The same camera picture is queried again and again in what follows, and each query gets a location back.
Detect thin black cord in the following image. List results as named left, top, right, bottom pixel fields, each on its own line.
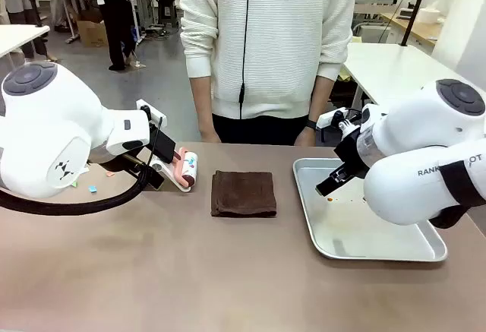
left=238, top=0, right=253, bottom=106

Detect large white side table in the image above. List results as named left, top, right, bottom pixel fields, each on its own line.
left=342, top=41, right=476, bottom=106

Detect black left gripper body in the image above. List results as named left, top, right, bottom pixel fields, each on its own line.
left=89, top=144, right=153, bottom=175

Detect person's left forearm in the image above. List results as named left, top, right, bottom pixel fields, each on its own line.
left=308, top=73, right=336, bottom=125

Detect small white side table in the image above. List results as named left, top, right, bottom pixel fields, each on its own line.
left=0, top=24, right=52, bottom=60

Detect bystander in black trousers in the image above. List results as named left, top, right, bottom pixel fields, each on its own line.
left=87, top=0, right=137, bottom=72

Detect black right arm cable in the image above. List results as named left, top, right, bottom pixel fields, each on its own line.
left=428, top=160, right=486, bottom=230

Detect person's black trousers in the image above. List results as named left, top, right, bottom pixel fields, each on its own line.
left=211, top=112, right=310, bottom=147

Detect brown cloth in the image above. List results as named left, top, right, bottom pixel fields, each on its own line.
left=210, top=169, right=278, bottom=219

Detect white roller stand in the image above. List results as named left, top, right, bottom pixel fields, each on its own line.
left=149, top=158, right=195, bottom=194

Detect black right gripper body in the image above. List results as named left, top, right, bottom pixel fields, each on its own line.
left=333, top=126, right=372, bottom=182

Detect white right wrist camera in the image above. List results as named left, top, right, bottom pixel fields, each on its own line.
left=315, top=106, right=361, bottom=135

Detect black stand pole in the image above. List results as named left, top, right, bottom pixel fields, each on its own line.
left=400, top=0, right=434, bottom=47

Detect person's right forearm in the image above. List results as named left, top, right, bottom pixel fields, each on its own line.
left=189, top=74, right=220, bottom=138

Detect person's right hand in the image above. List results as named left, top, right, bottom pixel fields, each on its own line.
left=199, top=129, right=222, bottom=144

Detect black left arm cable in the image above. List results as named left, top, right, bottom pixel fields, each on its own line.
left=0, top=116, right=165, bottom=217

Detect black chair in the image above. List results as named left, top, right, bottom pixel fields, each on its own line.
left=156, top=0, right=180, bottom=30

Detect person's left hand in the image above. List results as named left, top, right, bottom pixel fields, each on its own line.
left=293, top=126, right=317, bottom=147

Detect metal tray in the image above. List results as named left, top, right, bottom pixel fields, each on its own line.
left=292, top=157, right=449, bottom=263

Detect person's white knit sweater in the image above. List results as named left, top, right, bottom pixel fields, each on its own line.
left=178, top=0, right=361, bottom=121

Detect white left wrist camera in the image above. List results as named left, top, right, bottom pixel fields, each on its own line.
left=135, top=98, right=168, bottom=123

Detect pink handled lint roller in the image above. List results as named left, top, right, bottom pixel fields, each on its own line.
left=172, top=147, right=200, bottom=190

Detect wooden desk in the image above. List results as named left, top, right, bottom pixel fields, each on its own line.
left=379, top=11, right=442, bottom=49

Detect white tissue roll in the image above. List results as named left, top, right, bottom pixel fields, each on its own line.
left=417, top=6, right=443, bottom=26

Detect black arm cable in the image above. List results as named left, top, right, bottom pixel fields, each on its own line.
left=428, top=160, right=486, bottom=230
left=0, top=116, right=165, bottom=217

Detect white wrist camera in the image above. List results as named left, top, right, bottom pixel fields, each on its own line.
left=135, top=98, right=168, bottom=123
left=315, top=106, right=361, bottom=135

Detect cardboard box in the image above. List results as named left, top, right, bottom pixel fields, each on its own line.
left=75, top=18, right=109, bottom=49

